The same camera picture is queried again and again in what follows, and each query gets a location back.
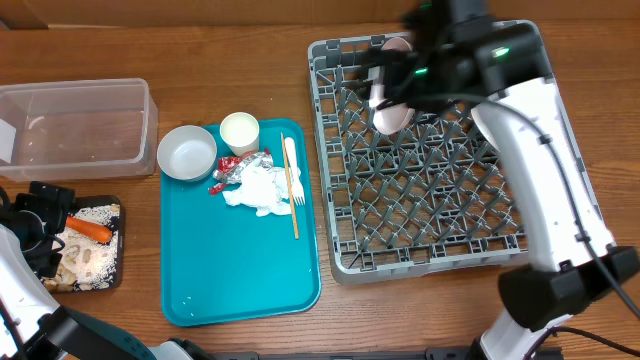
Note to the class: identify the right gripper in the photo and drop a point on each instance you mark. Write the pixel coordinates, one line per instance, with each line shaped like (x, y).
(433, 104)

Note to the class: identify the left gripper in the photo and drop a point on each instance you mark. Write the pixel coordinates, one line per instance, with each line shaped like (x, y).
(50, 201)

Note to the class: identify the orange carrot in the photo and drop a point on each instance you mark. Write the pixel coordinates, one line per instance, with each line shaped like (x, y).
(96, 232)

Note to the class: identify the white round plate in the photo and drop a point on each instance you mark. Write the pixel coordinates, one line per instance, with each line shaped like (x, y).
(389, 120)

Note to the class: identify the grey bowl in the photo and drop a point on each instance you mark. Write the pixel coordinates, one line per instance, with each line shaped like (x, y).
(187, 153)

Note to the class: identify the white ceramic bowl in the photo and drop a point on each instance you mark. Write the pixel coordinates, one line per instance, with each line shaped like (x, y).
(482, 114)

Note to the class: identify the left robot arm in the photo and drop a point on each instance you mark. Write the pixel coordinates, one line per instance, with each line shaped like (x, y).
(35, 325)

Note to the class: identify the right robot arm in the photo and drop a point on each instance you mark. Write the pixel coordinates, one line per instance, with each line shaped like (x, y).
(573, 260)

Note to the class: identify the black waste tray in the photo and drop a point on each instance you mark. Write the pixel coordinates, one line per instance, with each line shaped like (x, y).
(120, 240)

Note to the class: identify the grey dishwasher rack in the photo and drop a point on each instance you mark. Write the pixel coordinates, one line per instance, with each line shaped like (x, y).
(431, 198)

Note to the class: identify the rice and peanut shells pile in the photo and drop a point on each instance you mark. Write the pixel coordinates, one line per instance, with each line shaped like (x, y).
(92, 260)

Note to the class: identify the clear plastic bin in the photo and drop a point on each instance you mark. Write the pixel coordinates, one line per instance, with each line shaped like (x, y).
(87, 129)

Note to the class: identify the teal plastic tray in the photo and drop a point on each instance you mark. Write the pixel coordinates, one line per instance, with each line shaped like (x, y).
(222, 264)

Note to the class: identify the red foil wrapper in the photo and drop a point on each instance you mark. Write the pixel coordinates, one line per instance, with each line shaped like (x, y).
(229, 169)

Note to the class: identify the white plastic fork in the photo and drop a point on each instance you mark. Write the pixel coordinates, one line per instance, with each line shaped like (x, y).
(297, 187)

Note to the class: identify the wooden chopstick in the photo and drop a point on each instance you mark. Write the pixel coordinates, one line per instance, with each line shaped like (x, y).
(289, 186)

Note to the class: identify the white paper cup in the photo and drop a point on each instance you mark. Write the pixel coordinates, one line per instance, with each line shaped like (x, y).
(240, 131)

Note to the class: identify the crumpled white napkin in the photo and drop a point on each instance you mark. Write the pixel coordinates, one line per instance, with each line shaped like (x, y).
(264, 189)

